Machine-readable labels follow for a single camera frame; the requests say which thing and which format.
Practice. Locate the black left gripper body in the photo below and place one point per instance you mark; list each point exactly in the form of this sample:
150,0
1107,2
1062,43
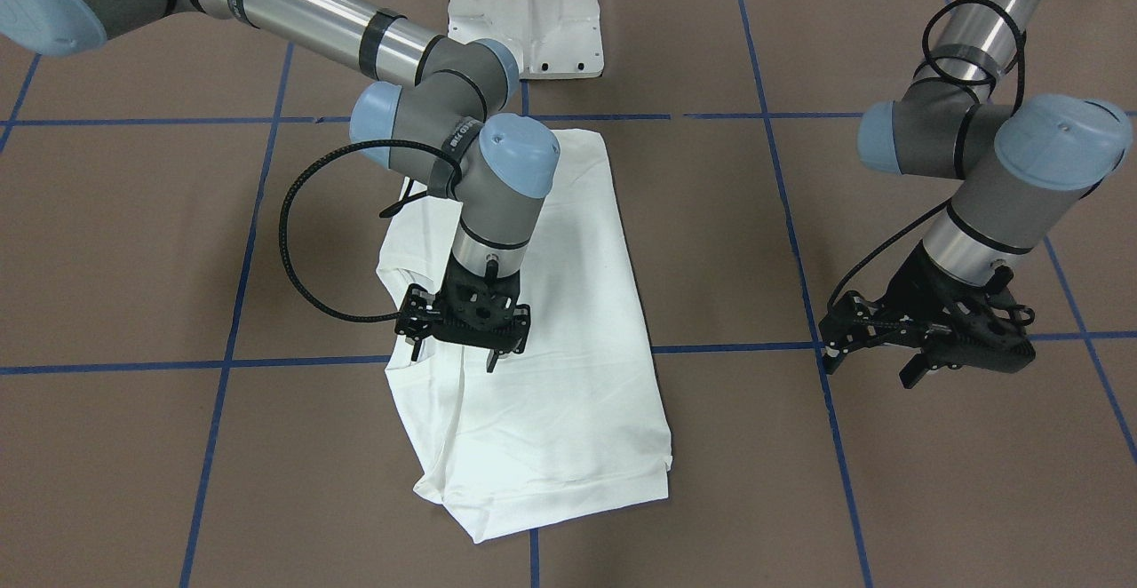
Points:
908,289

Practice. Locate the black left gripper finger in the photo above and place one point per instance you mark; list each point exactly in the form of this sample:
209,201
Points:
915,369
832,357

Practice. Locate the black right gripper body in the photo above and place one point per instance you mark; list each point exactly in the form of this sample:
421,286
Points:
414,312

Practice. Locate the white long-sleeve printed shirt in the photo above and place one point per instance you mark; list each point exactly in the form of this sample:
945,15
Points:
574,425

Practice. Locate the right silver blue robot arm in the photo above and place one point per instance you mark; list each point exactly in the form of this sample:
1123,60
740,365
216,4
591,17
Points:
434,113

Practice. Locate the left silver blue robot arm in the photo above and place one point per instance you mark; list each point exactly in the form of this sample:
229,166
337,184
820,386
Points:
1021,164

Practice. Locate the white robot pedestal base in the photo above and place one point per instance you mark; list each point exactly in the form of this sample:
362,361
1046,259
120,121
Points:
549,39

